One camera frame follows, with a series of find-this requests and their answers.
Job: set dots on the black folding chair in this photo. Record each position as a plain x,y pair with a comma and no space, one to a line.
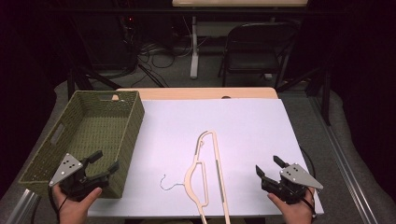
253,59

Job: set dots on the black metal stand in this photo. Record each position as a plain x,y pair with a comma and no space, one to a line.
325,93
81,79

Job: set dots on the light wooden desk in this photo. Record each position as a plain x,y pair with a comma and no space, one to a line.
239,2

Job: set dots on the green woven basket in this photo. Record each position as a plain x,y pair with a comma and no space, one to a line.
93,124

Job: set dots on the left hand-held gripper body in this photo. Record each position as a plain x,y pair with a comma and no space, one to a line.
70,174

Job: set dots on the person's left hand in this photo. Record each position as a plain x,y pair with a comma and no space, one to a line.
73,211

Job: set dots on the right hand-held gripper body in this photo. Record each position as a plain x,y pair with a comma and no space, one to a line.
295,175

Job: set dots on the beige clothes hanger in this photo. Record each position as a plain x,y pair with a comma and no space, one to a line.
217,155

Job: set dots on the white desk leg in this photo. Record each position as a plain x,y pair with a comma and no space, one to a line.
194,56

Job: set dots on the aluminium rail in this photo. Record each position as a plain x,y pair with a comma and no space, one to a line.
345,161
21,207

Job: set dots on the person's right hand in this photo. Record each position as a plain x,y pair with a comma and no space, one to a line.
295,214

